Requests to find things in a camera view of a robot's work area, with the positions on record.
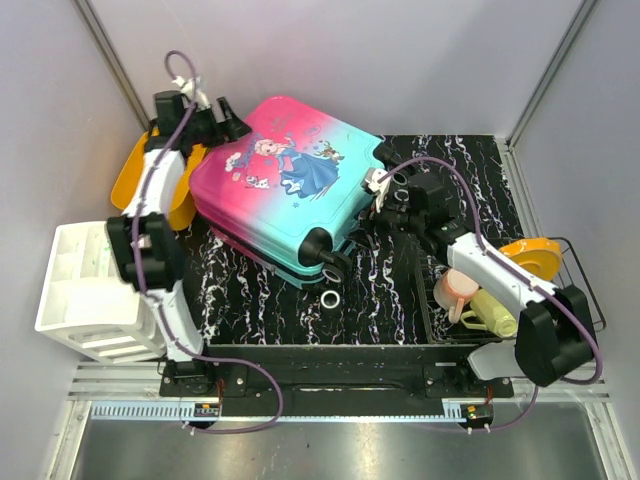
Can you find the white compartment organizer box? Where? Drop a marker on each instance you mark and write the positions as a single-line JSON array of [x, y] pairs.
[[85, 306]]

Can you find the aluminium slotted rail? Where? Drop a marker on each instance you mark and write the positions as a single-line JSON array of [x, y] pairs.
[[131, 392]]

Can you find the teal and pink kids suitcase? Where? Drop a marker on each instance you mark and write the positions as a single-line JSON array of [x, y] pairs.
[[291, 193]]

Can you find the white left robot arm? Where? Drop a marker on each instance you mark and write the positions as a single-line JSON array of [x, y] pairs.
[[148, 257]]

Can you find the black marble pattern mat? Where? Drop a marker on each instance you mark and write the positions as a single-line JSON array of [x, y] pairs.
[[387, 299]]

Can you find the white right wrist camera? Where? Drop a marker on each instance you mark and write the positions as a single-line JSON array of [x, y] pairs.
[[377, 183]]

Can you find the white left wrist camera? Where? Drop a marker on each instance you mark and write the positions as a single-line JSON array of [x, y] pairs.
[[191, 89]]

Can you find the orange plastic basket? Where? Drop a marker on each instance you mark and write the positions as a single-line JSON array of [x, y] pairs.
[[183, 209]]

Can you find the black wire dish rack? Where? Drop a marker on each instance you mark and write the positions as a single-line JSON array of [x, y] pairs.
[[575, 280]]

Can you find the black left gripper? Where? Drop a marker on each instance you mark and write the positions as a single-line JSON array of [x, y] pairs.
[[231, 129]]

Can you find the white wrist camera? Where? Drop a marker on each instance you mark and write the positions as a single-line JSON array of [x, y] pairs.
[[377, 183], [191, 89]]

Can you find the yellow-green plastic cup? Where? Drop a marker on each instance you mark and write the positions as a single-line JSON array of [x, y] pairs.
[[487, 314]]

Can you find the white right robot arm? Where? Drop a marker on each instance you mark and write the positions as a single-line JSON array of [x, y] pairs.
[[555, 333]]

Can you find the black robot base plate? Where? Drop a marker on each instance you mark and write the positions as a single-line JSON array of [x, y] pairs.
[[429, 371]]

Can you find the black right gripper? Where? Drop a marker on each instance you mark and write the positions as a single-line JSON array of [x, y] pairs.
[[381, 214]]

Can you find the pink plastic cup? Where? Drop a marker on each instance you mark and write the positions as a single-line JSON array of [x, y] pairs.
[[453, 291]]

